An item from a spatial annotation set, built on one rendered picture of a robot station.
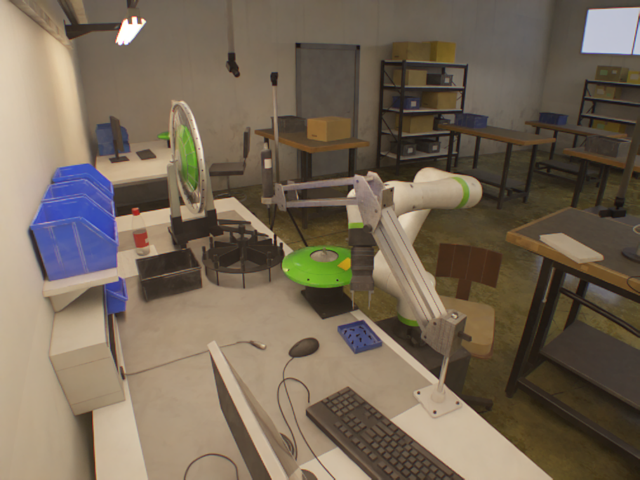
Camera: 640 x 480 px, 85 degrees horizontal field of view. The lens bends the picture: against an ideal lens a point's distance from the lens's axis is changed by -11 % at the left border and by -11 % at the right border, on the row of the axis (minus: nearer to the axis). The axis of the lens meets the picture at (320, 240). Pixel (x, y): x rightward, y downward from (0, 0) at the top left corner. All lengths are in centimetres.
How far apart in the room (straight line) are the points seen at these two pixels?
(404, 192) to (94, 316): 94
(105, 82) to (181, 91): 100
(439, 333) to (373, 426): 28
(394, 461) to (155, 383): 69
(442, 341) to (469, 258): 119
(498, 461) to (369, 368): 43
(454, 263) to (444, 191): 88
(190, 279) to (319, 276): 54
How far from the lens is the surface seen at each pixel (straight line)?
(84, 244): 119
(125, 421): 117
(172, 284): 161
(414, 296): 102
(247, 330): 137
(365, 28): 702
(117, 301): 150
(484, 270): 216
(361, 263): 123
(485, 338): 193
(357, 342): 130
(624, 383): 258
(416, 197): 120
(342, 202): 107
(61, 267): 122
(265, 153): 134
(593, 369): 257
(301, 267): 138
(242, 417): 66
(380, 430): 103
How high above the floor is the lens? 174
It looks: 24 degrees down
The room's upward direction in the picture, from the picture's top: straight up
